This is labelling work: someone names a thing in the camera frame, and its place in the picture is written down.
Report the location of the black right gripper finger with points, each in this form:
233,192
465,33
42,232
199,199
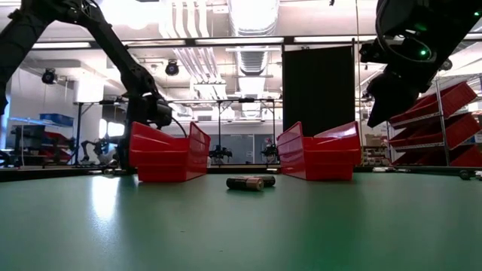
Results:
391,98

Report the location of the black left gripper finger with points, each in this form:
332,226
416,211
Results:
124,158

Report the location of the red plastic bin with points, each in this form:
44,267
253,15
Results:
165,165
324,165

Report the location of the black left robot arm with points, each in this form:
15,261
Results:
113,56

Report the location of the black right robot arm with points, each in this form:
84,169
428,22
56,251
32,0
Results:
467,26

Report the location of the cardboard box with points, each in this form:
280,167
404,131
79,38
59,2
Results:
373,140

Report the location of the black ceiling spotlight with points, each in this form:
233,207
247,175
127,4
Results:
172,69
49,76
447,65

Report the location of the red shelf bin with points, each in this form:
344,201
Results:
452,98
467,158
459,131

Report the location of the red storage bin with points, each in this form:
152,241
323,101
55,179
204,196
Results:
60,145

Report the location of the ceiling light strip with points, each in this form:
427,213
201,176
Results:
239,40
331,38
60,45
158,43

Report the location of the black divider panel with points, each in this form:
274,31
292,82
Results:
318,94

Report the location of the blue storage bin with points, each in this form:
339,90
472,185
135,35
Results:
56,120

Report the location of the black monitor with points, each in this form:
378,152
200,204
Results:
28,137

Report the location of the green table mat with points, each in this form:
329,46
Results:
241,233

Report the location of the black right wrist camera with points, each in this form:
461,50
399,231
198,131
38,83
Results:
373,52

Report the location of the black station frame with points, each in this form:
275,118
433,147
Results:
219,113
78,131

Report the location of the silver ventilation duct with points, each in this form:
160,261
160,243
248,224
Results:
253,19

